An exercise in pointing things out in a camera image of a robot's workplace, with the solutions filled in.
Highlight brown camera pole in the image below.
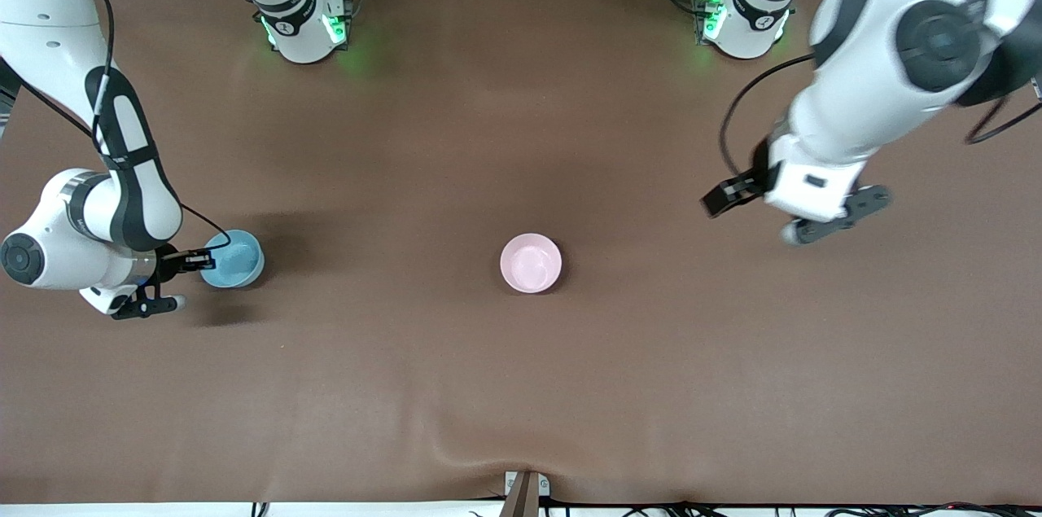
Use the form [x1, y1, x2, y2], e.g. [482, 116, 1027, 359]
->
[498, 471, 542, 517]

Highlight blue bowl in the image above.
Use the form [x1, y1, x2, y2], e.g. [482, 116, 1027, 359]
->
[199, 229, 265, 290]

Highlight grey metal bracket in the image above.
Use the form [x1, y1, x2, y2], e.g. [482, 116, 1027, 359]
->
[504, 470, 551, 498]

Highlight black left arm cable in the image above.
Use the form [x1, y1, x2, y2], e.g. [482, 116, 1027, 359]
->
[718, 51, 1042, 180]

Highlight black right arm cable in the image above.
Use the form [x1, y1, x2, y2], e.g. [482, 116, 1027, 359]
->
[0, 0, 234, 261]

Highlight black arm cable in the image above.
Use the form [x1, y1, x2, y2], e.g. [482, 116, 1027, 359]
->
[0, 0, 234, 261]
[718, 51, 1042, 180]

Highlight brown table cloth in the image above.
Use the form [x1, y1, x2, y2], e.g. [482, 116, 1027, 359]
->
[0, 0, 1042, 506]

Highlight pink bowl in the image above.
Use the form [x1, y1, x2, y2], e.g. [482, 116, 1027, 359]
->
[499, 233, 563, 295]

